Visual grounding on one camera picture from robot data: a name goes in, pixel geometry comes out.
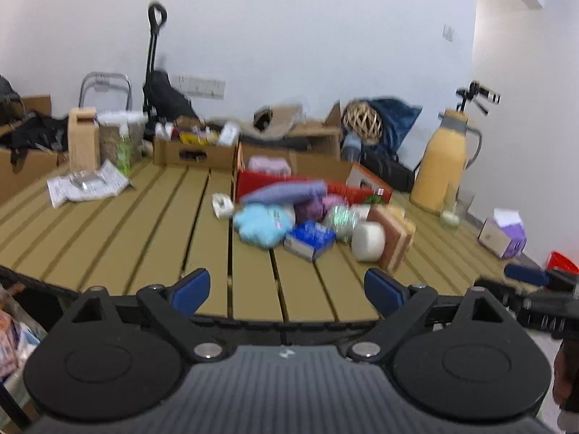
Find iridescent mesh bath puff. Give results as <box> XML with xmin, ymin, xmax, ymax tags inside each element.
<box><xmin>323</xmin><ymin>205</ymin><xmax>359</xmax><ymax>243</ymax></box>

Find blue packet box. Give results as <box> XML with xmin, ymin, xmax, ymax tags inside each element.
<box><xmin>283</xmin><ymin>221</ymin><xmax>337</xmax><ymax>263</ymax></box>

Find light blue plush toy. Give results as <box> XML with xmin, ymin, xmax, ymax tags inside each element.
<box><xmin>233</xmin><ymin>204</ymin><xmax>295</xmax><ymax>250</ymax></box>

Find purple satin scrunchie bonnet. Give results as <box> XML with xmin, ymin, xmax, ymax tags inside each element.
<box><xmin>295</xmin><ymin>194</ymin><xmax>346</xmax><ymax>224</ymax></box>

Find purple knitted cloth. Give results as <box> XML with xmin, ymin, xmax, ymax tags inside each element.
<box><xmin>240</xmin><ymin>180</ymin><xmax>328</xmax><ymax>205</ymax></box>

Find lilac fuzzy headband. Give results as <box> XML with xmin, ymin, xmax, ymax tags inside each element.
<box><xmin>246</xmin><ymin>156</ymin><xmax>291</xmax><ymax>177</ymax></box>

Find yellow white plush toy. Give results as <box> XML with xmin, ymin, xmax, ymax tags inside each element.
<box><xmin>388</xmin><ymin>204</ymin><xmax>416</xmax><ymax>249</ymax></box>

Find person's right hand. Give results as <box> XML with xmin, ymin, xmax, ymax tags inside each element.
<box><xmin>553</xmin><ymin>340</ymin><xmax>579</xmax><ymax>413</ymax></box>

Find red bucket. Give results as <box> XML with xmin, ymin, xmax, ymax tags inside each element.
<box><xmin>546</xmin><ymin>251</ymin><xmax>579</xmax><ymax>275</ymax></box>

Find purple tissue box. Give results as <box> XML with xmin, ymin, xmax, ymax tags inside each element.
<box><xmin>478</xmin><ymin>208</ymin><xmax>527</xmax><ymax>260</ymax></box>

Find folding slatted camping table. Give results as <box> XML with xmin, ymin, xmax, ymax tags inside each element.
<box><xmin>0</xmin><ymin>157</ymin><xmax>544</xmax><ymax>327</ymax></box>

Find glass cup with candle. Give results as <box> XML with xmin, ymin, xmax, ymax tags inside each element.
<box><xmin>440</xmin><ymin>184</ymin><xmax>473</xmax><ymax>229</ymax></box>

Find red orange cardboard tray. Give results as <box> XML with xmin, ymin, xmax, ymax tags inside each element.
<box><xmin>234</xmin><ymin>144</ymin><xmax>393</xmax><ymax>204</ymax></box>

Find black laptop bag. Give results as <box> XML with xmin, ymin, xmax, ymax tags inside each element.
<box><xmin>360</xmin><ymin>149</ymin><xmax>415</xmax><ymax>193</ymax></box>

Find yellow thermos jug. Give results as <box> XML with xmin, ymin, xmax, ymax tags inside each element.
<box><xmin>409</xmin><ymin>109</ymin><xmax>483</xmax><ymax>214</ymax></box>

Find small brown cardboard tray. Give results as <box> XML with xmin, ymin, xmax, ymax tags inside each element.
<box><xmin>153</xmin><ymin>138</ymin><xmax>237</xmax><ymax>171</ymax></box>

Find white paper sheets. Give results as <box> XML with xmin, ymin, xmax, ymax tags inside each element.
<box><xmin>47</xmin><ymin>160</ymin><xmax>131</xmax><ymax>209</ymax></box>

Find green spray bottle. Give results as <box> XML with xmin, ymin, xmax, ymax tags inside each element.
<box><xmin>116</xmin><ymin>123</ymin><xmax>132</xmax><ymax>176</ymax></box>

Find blue water bottle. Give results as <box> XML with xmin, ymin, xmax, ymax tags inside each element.
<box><xmin>341</xmin><ymin>132</ymin><xmax>362</xmax><ymax>163</ymax></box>

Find silver foil packet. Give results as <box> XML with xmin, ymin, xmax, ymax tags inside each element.
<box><xmin>70</xmin><ymin>171</ymin><xmax>104</xmax><ymax>190</ymax></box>

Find large open cardboard box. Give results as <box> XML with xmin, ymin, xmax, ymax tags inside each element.
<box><xmin>238</xmin><ymin>101</ymin><xmax>342</xmax><ymax>158</ymax></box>

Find white plastic bottle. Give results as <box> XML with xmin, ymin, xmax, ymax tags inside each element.
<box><xmin>217</xmin><ymin>120</ymin><xmax>240</xmax><ymax>147</ymax></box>

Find snack bags on floor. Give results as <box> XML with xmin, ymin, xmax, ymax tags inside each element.
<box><xmin>0</xmin><ymin>279</ymin><xmax>49</xmax><ymax>417</ymax></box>

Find clear container with lid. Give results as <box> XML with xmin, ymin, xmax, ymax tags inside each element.
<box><xmin>96</xmin><ymin>111</ymin><xmax>147</xmax><ymax>167</ymax></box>

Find woven rattan ball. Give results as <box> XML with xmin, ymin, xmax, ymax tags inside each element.
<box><xmin>342</xmin><ymin>101</ymin><xmax>383</xmax><ymax>145</ymax></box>

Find dark blue cushion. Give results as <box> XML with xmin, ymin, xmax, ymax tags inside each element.
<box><xmin>363</xmin><ymin>97</ymin><xmax>423</xmax><ymax>157</ymax></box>

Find wooden block box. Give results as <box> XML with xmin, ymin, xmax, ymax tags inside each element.
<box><xmin>68</xmin><ymin>108</ymin><xmax>101</xmax><ymax>173</ymax></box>

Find black trolley cart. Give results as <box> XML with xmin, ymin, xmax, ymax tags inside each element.
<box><xmin>142</xmin><ymin>1</ymin><xmax>199</xmax><ymax>141</ymax></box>

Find cardboard boxes on floor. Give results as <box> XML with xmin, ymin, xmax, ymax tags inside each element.
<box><xmin>1</xmin><ymin>94</ymin><xmax>68</xmax><ymax>204</ymax></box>

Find beige fabric bag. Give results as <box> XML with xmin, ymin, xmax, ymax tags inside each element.
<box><xmin>205</xmin><ymin>104</ymin><xmax>303</xmax><ymax>140</ymax></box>

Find folded metal step stool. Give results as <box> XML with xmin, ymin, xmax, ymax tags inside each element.
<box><xmin>77</xmin><ymin>72</ymin><xmax>132</xmax><ymax>112</ymax></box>

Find camera on black tripod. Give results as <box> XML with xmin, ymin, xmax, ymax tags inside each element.
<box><xmin>455</xmin><ymin>80</ymin><xmax>502</xmax><ymax>116</ymax></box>

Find wall power sockets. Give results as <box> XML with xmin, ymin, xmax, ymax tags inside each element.
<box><xmin>170</xmin><ymin>76</ymin><xmax>226</xmax><ymax>100</ymax></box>

